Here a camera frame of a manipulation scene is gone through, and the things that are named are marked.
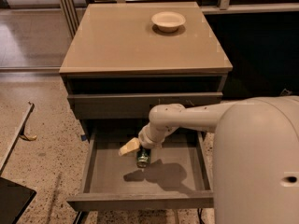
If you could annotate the open grey middle drawer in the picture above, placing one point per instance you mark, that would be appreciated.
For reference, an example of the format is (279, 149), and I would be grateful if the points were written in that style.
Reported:
(176, 178)

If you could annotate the black monitor corner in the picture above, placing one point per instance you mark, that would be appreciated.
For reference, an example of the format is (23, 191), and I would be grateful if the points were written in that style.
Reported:
(14, 199)

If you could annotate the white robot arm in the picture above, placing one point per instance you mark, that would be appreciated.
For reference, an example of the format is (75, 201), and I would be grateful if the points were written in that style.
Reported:
(255, 154)

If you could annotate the white paper bowl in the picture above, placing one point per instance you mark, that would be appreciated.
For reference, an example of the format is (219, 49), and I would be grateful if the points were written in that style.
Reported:
(168, 21)

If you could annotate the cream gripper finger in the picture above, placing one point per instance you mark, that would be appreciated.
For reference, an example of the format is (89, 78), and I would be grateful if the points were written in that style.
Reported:
(131, 146)

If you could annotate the grey drawer cabinet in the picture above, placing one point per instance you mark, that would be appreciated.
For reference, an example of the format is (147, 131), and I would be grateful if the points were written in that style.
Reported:
(118, 50)

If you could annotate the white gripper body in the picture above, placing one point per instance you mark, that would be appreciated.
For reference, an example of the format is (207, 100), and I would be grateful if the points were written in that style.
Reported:
(145, 139)

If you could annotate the green soda can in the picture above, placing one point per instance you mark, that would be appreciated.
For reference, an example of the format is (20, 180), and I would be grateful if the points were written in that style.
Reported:
(143, 158)

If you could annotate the grey table edge left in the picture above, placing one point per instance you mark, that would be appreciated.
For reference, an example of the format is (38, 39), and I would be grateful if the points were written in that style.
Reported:
(19, 134)

